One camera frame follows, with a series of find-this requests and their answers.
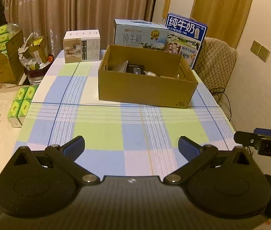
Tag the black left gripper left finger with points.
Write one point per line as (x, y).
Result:
(64, 157)

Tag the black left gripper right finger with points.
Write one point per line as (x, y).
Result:
(199, 157)

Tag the silver foil pouch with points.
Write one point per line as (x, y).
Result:
(121, 67)

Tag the cotton swab plastic bag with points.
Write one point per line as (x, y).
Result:
(149, 73)

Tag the checkered tablecloth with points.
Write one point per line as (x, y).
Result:
(121, 139)

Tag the green tissue packs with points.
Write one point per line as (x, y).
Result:
(20, 105)

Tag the quilted beige chair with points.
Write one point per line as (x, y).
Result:
(215, 64)

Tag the brown cardboard box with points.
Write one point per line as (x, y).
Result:
(174, 86)

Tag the cluttered trash basket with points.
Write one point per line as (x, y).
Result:
(35, 58)

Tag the brown carton with tissues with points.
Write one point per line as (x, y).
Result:
(11, 39)

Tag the white product box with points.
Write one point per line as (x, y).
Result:
(81, 46)

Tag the small black box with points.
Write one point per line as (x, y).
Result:
(135, 69)

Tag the dark blue milk carton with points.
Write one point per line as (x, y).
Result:
(185, 37)

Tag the light blue milk carton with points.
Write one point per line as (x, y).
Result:
(140, 34)

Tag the wall socket pair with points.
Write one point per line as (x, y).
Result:
(260, 51)

